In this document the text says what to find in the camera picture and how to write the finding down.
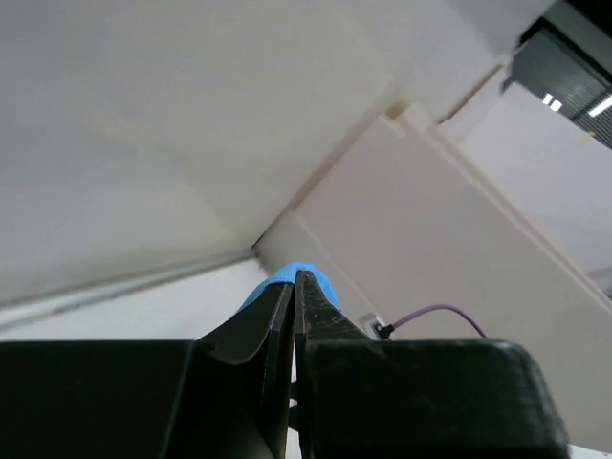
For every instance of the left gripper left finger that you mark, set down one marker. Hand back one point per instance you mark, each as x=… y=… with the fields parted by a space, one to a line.
x=225 y=395

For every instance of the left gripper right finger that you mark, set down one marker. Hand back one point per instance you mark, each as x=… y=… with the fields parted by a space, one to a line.
x=424 y=398

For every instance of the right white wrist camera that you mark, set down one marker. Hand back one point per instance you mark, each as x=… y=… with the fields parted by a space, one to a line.
x=375 y=328

